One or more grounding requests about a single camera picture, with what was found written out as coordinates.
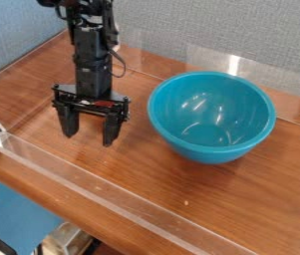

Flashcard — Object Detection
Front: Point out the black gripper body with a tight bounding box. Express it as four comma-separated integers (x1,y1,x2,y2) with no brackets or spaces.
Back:
52,84,131,122

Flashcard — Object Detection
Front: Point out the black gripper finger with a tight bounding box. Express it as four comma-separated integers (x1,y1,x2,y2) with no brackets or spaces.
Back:
103,113,123,146
56,106,79,137

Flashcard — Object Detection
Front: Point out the blue plastic bowl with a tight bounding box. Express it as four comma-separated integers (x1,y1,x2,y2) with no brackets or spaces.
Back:
147,71,276,164

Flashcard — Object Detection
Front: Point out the toy mushroom brown cap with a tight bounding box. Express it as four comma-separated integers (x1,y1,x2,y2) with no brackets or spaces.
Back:
94,101,114,108

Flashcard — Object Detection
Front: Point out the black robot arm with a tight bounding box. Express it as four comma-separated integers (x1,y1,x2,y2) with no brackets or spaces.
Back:
36,0,130,146

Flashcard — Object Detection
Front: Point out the clear acrylic front barrier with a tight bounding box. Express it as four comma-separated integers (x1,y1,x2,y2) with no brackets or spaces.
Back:
0,128,255,255

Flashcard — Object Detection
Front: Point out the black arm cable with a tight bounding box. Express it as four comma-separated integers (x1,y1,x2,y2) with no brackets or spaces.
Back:
107,49,128,80

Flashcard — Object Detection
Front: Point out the metal frame under table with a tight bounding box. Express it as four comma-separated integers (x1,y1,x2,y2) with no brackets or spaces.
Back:
35,222,92,255

